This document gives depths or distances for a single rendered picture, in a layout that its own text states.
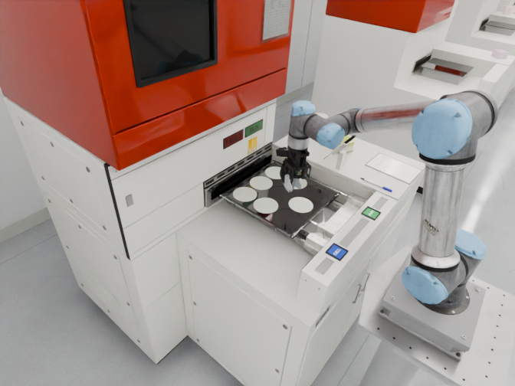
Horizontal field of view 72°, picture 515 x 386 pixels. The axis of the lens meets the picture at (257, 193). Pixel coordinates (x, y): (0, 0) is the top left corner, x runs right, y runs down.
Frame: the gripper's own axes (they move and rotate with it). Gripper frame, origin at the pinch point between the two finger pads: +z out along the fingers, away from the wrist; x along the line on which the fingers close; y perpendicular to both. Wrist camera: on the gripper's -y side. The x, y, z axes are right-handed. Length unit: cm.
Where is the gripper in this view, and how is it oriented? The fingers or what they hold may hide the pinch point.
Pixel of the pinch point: (289, 188)
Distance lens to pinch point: 137.7
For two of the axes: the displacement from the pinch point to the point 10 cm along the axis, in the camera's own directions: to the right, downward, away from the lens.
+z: -0.5, 7.9, 6.1
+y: 4.0, 5.8, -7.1
